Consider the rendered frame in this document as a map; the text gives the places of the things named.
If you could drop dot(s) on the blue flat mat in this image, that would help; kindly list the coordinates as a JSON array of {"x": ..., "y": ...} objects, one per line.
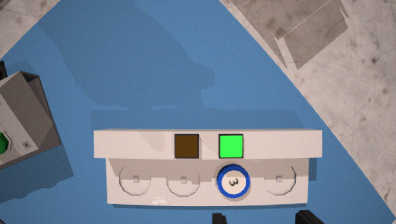
[{"x": 162, "y": 64}]

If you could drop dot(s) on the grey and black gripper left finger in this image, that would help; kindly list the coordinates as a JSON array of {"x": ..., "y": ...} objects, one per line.
[{"x": 218, "y": 218}]

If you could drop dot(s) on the grey control panel with two buttons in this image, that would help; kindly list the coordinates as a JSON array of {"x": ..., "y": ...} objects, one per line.
[{"x": 24, "y": 122}]

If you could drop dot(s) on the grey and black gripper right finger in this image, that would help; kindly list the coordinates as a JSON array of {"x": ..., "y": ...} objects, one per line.
[{"x": 306, "y": 217}]

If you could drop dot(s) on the beige tray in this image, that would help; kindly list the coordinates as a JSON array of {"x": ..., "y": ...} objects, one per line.
[{"x": 146, "y": 176}]

